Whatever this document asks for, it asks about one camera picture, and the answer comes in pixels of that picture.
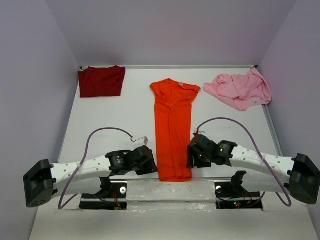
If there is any orange t-shirt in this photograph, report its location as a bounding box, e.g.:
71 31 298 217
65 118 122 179
150 78 201 182

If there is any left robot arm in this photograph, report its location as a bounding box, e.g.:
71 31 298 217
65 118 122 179
23 145 158 208

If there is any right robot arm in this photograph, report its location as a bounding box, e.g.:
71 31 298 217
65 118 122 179
187 134 320 205

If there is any pink t-shirt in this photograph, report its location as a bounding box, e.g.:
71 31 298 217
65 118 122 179
203 68 272 112

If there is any dark red folded t-shirt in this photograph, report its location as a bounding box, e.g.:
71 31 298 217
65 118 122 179
78 65 126 98

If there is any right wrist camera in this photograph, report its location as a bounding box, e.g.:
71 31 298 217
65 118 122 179
193 128 206 136

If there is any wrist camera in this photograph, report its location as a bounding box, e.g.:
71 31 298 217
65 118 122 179
130 136 149 145
193 128 206 136

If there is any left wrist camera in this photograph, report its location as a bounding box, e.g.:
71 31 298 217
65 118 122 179
130 136 149 145

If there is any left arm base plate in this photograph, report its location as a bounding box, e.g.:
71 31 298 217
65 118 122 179
79 180 128 211

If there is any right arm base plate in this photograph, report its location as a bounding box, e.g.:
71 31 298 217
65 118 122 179
215 181 263 210

